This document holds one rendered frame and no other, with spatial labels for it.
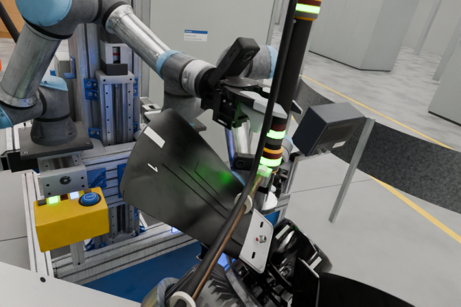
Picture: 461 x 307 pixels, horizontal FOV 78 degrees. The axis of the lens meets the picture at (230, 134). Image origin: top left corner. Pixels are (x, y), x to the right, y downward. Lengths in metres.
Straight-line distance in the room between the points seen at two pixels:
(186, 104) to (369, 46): 9.71
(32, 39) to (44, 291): 0.62
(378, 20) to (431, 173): 8.22
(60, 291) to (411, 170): 2.14
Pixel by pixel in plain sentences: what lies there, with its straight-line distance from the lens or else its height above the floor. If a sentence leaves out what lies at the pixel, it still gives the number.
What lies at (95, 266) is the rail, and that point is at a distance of 1.02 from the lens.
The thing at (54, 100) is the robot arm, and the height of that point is 1.21.
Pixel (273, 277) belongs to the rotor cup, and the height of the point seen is 1.20.
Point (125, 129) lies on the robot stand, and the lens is 1.39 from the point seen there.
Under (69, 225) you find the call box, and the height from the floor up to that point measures 1.05.
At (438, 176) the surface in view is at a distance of 2.31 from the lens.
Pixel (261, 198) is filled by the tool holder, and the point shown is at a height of 1.30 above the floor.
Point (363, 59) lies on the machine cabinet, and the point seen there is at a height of 0.34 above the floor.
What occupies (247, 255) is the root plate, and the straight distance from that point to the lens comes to 0.49.
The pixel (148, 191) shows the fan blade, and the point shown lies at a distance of 0.36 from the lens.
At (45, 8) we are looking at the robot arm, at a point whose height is 1.53.
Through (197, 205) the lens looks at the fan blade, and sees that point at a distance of 0.42.
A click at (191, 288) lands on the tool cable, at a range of 0.30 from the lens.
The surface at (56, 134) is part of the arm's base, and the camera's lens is 1.19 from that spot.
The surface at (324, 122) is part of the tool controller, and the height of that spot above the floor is 1.22.
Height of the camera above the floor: 1.61
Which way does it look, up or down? 26 degrees down
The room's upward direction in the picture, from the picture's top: 9 degrees clockwise
